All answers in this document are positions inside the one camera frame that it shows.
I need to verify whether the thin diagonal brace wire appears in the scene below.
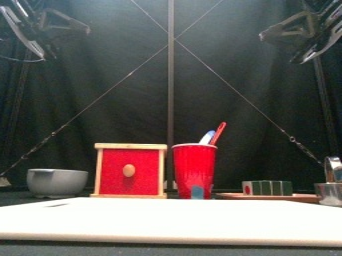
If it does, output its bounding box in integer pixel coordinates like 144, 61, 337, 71
0, 0, 227, 177
128, 0, 325, 167

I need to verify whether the black frame post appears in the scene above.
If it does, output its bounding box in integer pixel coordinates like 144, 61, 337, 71
0, 59, 34, 174
311, 55, 341, 158

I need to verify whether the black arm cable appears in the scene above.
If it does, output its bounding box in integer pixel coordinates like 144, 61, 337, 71
0, 54, 47, 65

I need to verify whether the red toy utensil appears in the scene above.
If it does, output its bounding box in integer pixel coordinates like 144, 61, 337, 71
209, 121, 229, 147

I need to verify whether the blue white toy utensil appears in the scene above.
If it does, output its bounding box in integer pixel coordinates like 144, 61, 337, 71
198, 129, 218, 146

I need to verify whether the small metal cup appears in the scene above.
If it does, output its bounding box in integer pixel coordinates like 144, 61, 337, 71
313, 155, 342, 207

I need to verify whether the small light blue piece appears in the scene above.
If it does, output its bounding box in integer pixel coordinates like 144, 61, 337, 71
191, 185, 206, 201

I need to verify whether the white cutting board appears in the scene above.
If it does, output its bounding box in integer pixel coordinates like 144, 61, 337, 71
0, 196, 342, 249

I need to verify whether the green toy sushi roll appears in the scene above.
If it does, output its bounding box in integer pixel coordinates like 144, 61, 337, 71
241, 179, 294, 197

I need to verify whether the red wooden box with knob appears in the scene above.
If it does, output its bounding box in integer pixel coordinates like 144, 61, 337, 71
90, 142, 170, 200

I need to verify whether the brown wooden plate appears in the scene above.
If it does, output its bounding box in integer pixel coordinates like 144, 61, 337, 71
215, 192, 322, 205

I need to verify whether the dark vertical frame pole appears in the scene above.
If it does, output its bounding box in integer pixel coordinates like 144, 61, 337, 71
166, 0, 177, 192

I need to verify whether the red plastic cup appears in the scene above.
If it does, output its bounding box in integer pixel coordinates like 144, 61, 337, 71
171, 142, 219, 201

